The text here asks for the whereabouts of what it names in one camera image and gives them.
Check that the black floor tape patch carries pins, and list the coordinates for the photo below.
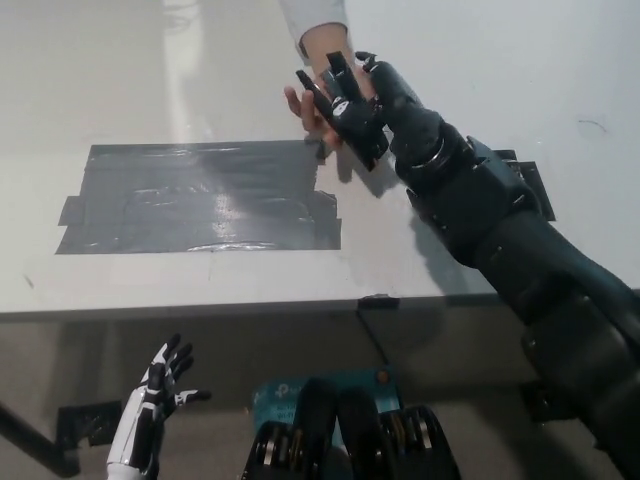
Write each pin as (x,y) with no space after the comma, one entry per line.
(87,425)

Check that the grey duct tape patch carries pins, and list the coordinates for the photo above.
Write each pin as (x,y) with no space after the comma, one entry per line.
(200,200)

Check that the black robot torso teal top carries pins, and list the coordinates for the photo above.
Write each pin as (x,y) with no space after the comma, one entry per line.
(350,430)

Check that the bare person hand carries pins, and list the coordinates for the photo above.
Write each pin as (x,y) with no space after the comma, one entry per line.
(320,55)

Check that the black table leg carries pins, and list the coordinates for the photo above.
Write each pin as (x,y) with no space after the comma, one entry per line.
(30,435)

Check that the black tape spot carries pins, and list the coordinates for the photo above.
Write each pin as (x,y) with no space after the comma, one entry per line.
(532,180)

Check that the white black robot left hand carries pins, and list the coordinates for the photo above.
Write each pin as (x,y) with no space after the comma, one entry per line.
(145,410)

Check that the black stapler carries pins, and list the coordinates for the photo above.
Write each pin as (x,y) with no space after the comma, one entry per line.
(325,102)

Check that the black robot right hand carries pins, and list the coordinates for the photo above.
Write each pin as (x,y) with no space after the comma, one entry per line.
(405,110)

